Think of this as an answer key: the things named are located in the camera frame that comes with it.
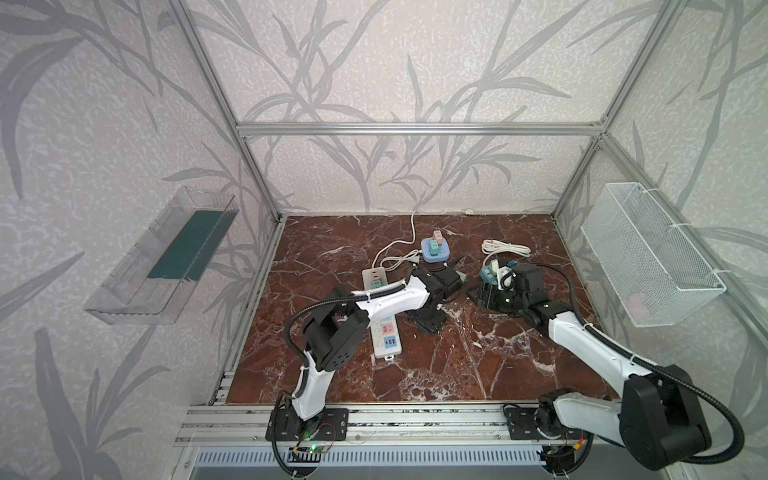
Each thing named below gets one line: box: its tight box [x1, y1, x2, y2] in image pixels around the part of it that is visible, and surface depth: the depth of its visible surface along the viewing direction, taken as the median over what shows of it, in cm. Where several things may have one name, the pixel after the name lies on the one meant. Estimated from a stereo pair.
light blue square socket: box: [421, 237, 450, 263], surface depth 107 cm
